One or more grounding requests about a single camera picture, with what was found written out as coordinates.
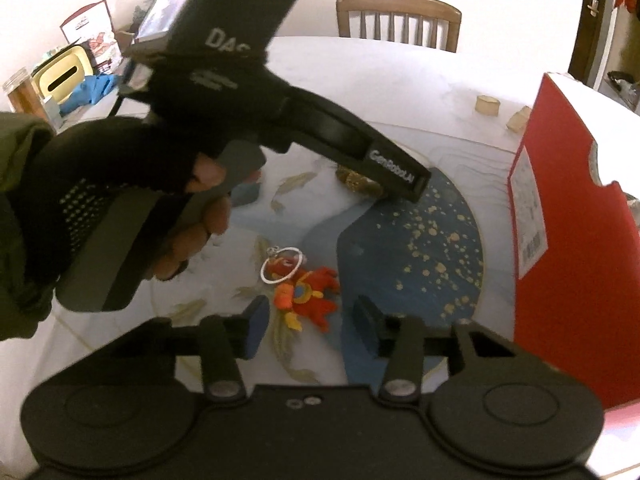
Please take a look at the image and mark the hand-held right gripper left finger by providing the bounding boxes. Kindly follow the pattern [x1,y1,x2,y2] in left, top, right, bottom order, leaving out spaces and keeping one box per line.
[65,295,271,402]

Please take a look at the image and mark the red cardboard box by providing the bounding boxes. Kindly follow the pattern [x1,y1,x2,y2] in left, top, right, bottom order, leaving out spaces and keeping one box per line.
[507,72,640,412]

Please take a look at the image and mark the yellow tissue box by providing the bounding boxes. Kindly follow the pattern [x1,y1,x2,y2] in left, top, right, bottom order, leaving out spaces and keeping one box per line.
[31,45,94,104]

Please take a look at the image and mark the round glass turntable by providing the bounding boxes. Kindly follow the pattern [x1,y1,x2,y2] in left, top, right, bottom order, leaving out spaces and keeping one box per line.
[165,122,489,387]

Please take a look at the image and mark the red plush keychain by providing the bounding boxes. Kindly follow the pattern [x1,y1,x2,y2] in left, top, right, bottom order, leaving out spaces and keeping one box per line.
[260,246,341,334]

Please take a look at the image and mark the dark brown door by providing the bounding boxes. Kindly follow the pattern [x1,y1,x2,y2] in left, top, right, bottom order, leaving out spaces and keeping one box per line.
[569,0,621,81]

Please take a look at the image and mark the red printed carton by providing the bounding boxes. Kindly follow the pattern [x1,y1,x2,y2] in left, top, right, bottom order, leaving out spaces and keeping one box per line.
[60,0,121,74]

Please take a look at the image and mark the crumpled shopping bags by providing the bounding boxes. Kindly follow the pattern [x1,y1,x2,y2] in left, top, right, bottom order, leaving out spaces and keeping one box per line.
[607,70,640,111]

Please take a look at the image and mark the brown wooden slat-back chair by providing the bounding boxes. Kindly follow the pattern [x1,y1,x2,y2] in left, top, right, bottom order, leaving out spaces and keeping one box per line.
[336,0,462,54]

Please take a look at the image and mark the person's left hand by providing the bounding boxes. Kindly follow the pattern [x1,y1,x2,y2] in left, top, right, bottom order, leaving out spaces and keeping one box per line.
[10,115,234,283]

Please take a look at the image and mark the brown beaded bracelet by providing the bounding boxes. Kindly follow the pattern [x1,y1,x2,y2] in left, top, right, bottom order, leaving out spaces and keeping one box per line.
[336,162,389,197]

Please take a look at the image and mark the blue cloth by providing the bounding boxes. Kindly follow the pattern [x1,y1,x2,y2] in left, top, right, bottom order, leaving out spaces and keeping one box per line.
[60,74,124,116]

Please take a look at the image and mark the person's left forearm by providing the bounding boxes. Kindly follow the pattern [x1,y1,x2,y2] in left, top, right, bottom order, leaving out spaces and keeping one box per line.
[0,112,67,343]

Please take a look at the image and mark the glass jar with brown contents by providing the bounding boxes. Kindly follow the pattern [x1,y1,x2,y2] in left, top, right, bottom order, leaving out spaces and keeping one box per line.
[2,67,41,116]

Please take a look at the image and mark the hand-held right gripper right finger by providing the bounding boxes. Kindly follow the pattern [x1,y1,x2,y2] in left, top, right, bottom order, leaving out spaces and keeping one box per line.
[352,296,567,404]

